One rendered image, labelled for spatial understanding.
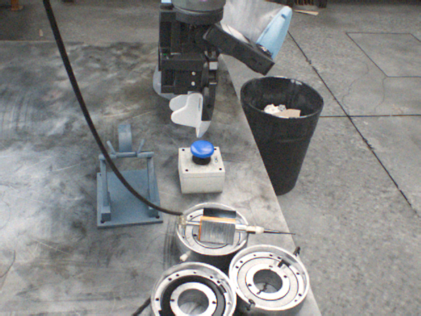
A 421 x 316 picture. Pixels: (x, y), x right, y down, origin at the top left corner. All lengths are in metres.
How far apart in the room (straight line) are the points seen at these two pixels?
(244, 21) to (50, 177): 0.46
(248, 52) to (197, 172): 0.22
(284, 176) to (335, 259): 0.39
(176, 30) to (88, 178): 0.31
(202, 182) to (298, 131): 1.07
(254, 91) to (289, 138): 0.29
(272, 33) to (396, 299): 1.17
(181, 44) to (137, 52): 0.59
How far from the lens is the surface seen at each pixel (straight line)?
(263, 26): 0.91
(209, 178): 0.76
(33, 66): 1.19
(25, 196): 0.80
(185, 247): 0.64
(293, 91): 2.02
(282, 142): 1.80
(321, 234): 1.91
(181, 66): 0.64
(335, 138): 2.48
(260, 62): 0.66
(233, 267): 0.63
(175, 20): 0.63
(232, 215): 0.64
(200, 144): 0.76
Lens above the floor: 1.32
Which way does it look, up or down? 37 degrees down
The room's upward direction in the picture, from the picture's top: 5 degrees clockwise
